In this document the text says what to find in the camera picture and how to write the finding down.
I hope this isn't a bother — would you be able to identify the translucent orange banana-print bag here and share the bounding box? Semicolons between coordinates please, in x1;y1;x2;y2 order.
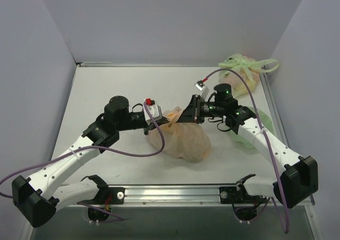
160;107;212;163

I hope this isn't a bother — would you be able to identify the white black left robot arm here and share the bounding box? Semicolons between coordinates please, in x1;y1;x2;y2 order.
12;96;168;228

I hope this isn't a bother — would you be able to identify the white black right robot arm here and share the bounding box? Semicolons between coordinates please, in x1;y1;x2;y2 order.
178;83;318;209

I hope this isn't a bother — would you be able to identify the tied green bag of fruit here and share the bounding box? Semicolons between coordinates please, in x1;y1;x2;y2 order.
218;54;279;98

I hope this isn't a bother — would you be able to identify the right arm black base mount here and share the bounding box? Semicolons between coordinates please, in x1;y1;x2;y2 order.
219;185;266;205

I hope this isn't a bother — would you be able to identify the pale green scalloped plate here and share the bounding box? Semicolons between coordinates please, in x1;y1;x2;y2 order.
229;106;274;150

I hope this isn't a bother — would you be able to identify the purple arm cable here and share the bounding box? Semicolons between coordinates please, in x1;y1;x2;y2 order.
0;99;165;222
201;68;291;234

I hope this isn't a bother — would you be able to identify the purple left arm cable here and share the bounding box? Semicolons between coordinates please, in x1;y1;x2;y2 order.
0;99;165;222

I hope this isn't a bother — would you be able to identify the aluminium table edge rail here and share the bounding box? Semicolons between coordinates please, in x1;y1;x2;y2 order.
29;183;316;208

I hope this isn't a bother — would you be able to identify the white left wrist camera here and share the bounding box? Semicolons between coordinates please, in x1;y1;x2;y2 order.
143;98;162;124

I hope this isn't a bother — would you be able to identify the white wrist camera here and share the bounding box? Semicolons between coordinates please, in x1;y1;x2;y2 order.
143;98;162;124
195;80;209;100

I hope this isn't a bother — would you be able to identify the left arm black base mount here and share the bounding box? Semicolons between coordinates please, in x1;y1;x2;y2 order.
82;186;125;205

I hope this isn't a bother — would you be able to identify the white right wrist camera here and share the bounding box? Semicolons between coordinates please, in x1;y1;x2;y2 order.
195;80;209;100

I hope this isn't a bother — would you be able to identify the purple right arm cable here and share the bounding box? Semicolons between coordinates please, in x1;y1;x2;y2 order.
201;68;291;234

